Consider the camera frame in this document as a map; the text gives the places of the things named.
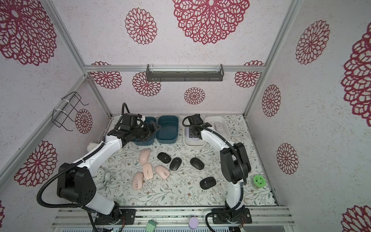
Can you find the floral table mat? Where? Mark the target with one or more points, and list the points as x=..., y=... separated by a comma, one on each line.
x=182, y=188

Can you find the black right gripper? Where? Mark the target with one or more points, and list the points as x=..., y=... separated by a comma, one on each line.
x=195, y=130

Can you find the pink mouse right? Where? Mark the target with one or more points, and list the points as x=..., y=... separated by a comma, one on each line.
x=162, y=171

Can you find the right white storage box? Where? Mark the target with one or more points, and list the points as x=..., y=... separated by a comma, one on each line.
x=225, y=133

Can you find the purple round cap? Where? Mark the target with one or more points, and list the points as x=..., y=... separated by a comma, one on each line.
x=193, y=223

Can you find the pink mouse top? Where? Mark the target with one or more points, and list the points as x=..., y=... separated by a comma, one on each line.
x=144, y=156

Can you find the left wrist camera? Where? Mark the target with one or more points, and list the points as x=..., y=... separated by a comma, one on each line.
x=131, y=121

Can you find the black wire wall rack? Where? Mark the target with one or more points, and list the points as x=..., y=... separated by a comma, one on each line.
x=69, y=104

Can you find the green round toy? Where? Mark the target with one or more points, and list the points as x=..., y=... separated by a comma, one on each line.
x=259, y=181

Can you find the left white storage box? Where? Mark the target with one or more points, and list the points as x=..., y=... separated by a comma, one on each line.
x=192, y=143

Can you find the black mouse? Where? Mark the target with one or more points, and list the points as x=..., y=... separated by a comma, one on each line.
x=207, y=183
x=164, y=157
x=197, y=163
x=175, y=164

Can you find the pink mouse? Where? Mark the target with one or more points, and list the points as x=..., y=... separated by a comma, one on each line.
x=162, y=171
x=148, y=171
x=137, y=183
x=144, y=156

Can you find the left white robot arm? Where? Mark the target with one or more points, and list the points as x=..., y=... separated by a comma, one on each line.
x=76, y=183

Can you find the white mouse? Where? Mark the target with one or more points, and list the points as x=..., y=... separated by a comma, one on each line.
x=219, y=126

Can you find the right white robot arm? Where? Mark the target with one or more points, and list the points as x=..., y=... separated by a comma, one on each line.
x=234, y=161

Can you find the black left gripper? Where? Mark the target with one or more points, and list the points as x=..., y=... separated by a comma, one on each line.
x=149, y=131

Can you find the green connector block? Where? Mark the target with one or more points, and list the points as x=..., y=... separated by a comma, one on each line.
x=151, y=226

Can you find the white plush dog toy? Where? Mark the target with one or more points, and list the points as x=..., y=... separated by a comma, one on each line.
x=92, y=146

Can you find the pink mouse bottom left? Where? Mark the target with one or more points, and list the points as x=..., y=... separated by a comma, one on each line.
x=137, y=183

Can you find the teal storage box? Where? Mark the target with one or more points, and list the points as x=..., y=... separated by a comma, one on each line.
x=169, y=129
x=149, y=129

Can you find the pink mouse middle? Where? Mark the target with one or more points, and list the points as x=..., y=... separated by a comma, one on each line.
x=148, y=171

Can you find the white storage box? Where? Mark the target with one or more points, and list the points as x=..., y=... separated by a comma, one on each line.
x=225, y=133
x=192, y=143

